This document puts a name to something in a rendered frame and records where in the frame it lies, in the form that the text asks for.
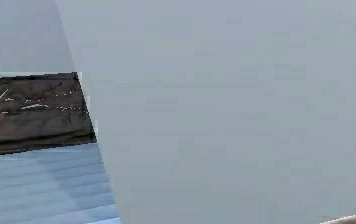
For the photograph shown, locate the brown leather sofa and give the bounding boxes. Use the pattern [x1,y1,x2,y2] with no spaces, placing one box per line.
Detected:
[0,71,98,158]

